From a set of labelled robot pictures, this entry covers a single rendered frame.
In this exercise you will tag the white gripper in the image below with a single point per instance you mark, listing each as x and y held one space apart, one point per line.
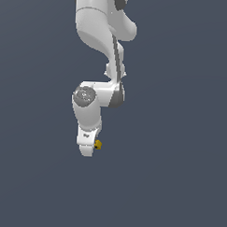
87 136

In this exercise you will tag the small yellow object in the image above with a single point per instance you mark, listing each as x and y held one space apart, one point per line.
98 144

